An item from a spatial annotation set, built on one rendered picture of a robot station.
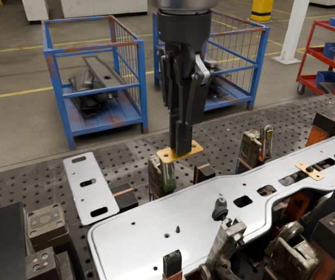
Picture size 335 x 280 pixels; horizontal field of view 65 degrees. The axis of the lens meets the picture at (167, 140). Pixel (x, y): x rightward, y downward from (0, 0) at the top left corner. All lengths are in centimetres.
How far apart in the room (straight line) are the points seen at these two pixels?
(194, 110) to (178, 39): 11
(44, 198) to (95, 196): 52
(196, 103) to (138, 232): 39
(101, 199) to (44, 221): 16
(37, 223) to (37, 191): 63
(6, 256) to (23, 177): 75
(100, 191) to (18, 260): 26
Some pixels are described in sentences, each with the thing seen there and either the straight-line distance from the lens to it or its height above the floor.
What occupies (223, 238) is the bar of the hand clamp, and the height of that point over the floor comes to 120.
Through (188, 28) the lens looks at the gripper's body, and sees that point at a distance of 37.
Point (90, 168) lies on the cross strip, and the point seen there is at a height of 100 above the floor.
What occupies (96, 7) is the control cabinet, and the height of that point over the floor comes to 30.
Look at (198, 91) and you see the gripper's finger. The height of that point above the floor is 139.
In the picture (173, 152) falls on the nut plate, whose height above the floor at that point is 125.
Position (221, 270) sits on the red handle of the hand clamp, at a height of 108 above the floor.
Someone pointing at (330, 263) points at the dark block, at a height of 104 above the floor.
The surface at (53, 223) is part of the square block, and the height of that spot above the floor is 106.
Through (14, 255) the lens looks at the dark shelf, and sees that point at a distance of 69.
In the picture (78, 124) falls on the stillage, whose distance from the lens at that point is 276.
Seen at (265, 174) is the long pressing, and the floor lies 100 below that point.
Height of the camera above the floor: 155
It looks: 35 degrees down
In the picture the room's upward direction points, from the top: straight up
